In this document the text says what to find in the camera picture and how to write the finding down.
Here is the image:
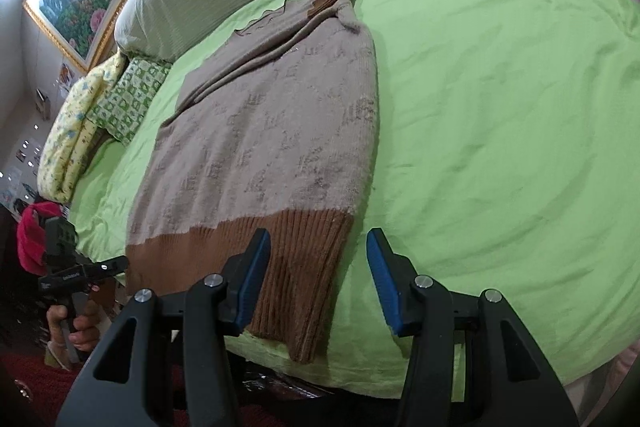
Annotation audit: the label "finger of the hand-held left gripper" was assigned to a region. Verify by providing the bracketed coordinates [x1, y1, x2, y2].
[80, 256, 130, 282]

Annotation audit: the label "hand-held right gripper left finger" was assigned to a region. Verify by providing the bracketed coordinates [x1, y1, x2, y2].
[55, 228, 273, 427]

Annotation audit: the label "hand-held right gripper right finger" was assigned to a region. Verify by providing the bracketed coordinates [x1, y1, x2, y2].
[365, 228, 581, 427]

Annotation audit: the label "beige knit sweater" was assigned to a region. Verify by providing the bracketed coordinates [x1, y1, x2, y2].
[125, 0, 379, 364]

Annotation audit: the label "person's left hand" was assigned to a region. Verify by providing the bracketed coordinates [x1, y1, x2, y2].
[46, 300, 102, 353]

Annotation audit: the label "red cloth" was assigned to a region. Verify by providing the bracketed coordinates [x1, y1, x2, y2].
[16, 202, 62, 279]

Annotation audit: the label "yellow printed quilt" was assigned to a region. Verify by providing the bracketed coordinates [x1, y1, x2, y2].
[37, 52, 129, 204]

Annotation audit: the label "green checkered pillow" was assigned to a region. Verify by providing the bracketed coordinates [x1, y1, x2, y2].
[90, 57, 173, 146]

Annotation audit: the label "green bed sheet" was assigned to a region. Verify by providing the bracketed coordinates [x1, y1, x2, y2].
[67, 0, 640, 400]

